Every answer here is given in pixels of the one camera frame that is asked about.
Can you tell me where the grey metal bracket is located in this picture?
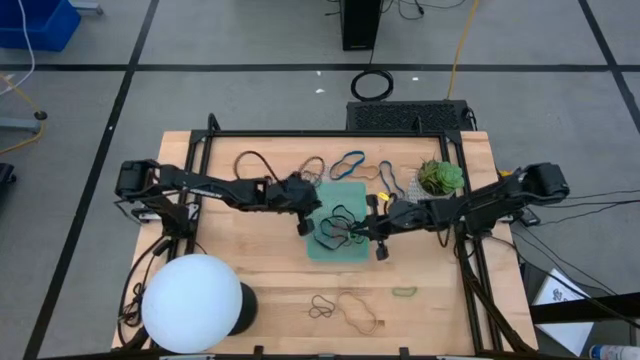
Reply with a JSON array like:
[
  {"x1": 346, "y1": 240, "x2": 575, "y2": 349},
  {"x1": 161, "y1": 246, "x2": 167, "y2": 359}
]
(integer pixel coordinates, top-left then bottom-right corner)
[{"x1": 130, "y1": 205, "x2": 166, "y2": 224}]

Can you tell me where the black mesh computer case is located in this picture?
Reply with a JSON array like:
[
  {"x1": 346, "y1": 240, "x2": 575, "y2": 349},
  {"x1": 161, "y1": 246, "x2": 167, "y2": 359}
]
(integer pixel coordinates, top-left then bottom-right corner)
[{"x1": 345, "y1": 99, "x2": 475, "y2": 133}]

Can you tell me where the black computer tower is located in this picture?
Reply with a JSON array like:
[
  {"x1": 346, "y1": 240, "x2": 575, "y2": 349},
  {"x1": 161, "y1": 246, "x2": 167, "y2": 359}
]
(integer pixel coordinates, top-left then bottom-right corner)
[{"x1": 340, "y1": 0, "x2": 383, "y2": 52}]

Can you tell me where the white spray can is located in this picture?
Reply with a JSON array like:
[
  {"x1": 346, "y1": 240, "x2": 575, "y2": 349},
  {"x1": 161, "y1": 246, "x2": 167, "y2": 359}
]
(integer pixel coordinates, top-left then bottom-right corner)
[{"x1": 589, "y1": 343, "x2": 640, "y2": 360}]

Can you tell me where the black floor object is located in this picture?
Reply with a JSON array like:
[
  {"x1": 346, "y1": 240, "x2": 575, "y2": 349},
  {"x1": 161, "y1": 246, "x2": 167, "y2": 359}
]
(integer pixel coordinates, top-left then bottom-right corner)
[{"x1": 0, "y1": 162, "x2": 17, "y2": 200}]

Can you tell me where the black metal beam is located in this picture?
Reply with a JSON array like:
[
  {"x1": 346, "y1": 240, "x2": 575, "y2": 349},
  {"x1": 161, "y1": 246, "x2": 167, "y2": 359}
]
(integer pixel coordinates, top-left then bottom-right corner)
[{"x1": 528, "y1": 292, "x2": 640, "y2": 325}]

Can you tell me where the black looped camera cable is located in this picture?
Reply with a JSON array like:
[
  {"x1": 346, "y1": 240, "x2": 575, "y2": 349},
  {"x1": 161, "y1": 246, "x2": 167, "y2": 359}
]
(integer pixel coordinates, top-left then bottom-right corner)
[{"x1": 233, "y1": 150, "x2": 282, "y2": 184}]

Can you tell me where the succulent in white patterned pot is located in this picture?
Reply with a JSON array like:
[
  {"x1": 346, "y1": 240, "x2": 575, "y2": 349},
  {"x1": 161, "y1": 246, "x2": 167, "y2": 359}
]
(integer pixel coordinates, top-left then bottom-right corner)
[{"x1": 407, "y1": 157, "x2": 466, "y2": 204}]

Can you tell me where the grey metal stand foot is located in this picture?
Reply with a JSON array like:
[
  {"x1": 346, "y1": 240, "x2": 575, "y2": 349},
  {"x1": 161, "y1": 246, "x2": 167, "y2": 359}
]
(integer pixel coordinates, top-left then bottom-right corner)
[{"x1": 0, "y1": 110, "x2": 49, "y2": 135}]

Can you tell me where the blue storage tote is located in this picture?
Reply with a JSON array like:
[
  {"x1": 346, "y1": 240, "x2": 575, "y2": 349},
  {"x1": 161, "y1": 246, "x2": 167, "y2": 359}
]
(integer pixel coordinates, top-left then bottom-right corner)
[{"x1": 0, "y1": 0, "x2": 82, "y2": 53}]

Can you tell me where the white floor cable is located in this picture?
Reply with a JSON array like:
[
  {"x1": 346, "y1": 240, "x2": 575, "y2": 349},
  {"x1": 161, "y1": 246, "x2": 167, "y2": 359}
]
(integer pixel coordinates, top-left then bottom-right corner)
[{"x1": 0, "y1": 0, "x2": 36, "y2": 97}]

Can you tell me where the black cable bundle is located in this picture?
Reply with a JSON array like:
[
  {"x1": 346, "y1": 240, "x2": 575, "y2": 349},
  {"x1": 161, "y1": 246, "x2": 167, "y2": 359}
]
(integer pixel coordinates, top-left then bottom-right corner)
[{"x1": 117, "y1": 234, "x2": 169, "y2": 349}]

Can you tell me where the yellow floor cable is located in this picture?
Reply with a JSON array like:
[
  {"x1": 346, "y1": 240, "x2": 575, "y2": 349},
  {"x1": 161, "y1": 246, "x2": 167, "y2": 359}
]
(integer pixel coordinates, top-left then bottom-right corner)
[{"x1": 0, "y1": 73, "x2": 47, "y2": 156}]

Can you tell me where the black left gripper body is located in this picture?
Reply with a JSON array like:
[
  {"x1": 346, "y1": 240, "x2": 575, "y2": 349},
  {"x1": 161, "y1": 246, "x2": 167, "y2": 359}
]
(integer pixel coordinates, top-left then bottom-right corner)
[{"x1": 267, "y1": 172, "x2": 324, "y2": 237}]

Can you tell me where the white paper sheet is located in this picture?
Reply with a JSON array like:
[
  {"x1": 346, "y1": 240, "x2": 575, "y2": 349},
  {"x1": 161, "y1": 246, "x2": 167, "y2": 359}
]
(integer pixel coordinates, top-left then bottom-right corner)
[{"x1": 531, "y1": 268, "x2": 596, "y2": 357}]

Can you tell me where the black aluminium table frame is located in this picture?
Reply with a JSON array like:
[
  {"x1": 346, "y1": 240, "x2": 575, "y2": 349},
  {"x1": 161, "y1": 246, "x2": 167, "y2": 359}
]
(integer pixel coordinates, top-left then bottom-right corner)
[{"x1": 182, "y1": 113, "x2": 536, "y2": 359}]

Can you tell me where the wide tan rubber band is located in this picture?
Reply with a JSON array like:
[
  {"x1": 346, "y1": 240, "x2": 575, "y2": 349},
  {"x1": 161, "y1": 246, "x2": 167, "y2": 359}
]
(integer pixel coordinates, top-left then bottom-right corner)
[
  {"x1": 341, "y1": 163, "x2": 382, "y2": 181},
  {"x1": 335, "y1": 290, "x2": 385, "y2": 336}
]

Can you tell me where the black floor cable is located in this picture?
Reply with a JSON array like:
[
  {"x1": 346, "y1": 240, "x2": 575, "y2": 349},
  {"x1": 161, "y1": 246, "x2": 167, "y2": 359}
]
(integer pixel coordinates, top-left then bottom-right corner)
[
  {"x1": 529, "y1": 198, "x2": 640, "y2": 227},
  {"x1": 509, "y1": 234, "x2": 640, "y2": 331},
  {"x1": 569, "y1": 188, "x2": 640, "y2": 201},
  {"x1": 324, "y1": 0, "x2": 469, "y2": 21}
]

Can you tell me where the white globe table lamp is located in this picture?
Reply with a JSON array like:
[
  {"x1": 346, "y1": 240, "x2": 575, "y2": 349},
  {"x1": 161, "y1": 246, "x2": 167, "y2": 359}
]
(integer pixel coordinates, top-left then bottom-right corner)
[{"x1": 141, "y1": 253, "x2": 260, "y2": 355}]

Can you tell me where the teal translucent plastic bin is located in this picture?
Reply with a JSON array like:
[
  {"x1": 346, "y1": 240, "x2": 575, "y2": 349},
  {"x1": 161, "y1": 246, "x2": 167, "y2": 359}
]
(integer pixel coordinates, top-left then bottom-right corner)
[{"x1": 304, "y1": 180, "x2": 372, "y2": 264}]

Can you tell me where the thin dark rubber band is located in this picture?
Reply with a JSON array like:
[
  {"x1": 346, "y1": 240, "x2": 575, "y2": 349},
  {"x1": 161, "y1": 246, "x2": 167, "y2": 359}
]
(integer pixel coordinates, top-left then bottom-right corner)
[
  {"x1": 308, "y1": 293, "x2": 337, "y2": 320},
  {"x1": 298, "y1": 155, "x2": 327, "y2": 185}
]

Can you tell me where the yellow hanging cable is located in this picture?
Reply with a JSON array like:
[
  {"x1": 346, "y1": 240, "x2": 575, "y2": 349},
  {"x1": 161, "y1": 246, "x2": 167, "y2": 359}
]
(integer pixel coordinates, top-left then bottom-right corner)
[{"x1": 445, "y1": 0, "x2": 481, "y2": 100}]

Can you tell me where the coiled black cable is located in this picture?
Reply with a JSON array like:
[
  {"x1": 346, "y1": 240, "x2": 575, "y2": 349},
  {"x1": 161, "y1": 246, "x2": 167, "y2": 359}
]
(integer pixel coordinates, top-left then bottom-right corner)
[{"x1": 349, "y1": 68, "x2": 395, "y2": 103}]

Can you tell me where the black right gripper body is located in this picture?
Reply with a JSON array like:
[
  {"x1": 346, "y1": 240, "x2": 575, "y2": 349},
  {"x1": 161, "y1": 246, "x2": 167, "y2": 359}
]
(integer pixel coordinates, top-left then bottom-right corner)
[{"x1": 366, "y1": 193, "x2": 434, "y2": 262}]

